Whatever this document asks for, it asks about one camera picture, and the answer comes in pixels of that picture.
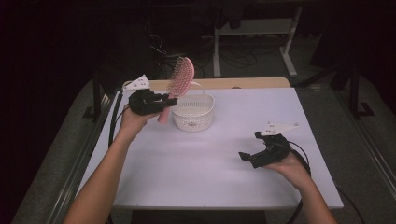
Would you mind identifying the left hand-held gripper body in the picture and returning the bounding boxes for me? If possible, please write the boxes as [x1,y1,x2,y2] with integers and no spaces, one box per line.
[121,74,166,117]

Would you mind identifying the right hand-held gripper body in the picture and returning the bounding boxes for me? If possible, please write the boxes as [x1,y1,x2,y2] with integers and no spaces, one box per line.
[248,121,301,170]

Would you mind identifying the pink hairbrush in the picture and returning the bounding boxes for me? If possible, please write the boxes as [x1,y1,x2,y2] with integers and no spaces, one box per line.
[156,56,196,125]

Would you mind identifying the white perforated plastic basket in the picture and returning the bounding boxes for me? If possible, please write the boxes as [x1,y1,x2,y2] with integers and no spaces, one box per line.
[169,80,216,133]

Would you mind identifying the person's left hand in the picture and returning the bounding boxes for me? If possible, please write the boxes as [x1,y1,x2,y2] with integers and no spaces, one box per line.
[117,104,163,142]

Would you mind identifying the person's right hand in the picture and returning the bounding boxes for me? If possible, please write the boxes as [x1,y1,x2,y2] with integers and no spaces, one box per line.
[263,151,313,191]

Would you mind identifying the white board sheet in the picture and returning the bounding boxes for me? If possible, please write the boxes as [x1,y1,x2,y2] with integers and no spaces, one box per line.
[78,87,345,211]

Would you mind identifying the black metal stand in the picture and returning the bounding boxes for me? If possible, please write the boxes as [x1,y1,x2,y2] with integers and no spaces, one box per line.
[81,69,106,123]
[347,60,375,121]

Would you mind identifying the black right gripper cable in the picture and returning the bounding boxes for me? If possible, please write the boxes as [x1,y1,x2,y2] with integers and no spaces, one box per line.
[285,140,366,224]

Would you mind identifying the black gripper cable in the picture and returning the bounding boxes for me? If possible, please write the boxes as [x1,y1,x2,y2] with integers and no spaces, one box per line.
[285,140,366,224]
[107,91,131,149]

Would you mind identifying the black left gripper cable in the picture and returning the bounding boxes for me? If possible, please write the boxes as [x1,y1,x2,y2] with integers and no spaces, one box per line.
[107,91,131,149]

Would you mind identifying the black cables on floor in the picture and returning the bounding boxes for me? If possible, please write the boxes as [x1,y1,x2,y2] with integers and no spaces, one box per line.
[145,15,260,80]

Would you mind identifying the aluminium rail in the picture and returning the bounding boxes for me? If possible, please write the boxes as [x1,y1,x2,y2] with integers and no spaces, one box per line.
[46,92,117,224]
[334,91,396,195]

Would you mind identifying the white desk frame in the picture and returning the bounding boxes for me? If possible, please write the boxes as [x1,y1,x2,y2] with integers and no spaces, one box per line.
[212,5,304,79]

